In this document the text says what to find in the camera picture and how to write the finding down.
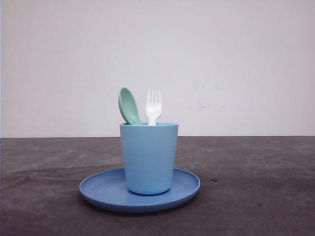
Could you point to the white plastic fork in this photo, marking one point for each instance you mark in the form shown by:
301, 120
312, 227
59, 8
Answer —
153, 106

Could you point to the light blue plastic cup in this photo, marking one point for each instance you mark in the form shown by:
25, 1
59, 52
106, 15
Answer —
149, 156

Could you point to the mint green plastic spoon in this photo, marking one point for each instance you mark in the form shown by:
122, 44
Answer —
128, 107

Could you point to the blue plastic plate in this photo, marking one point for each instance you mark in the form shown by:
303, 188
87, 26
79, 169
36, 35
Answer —
107, 190

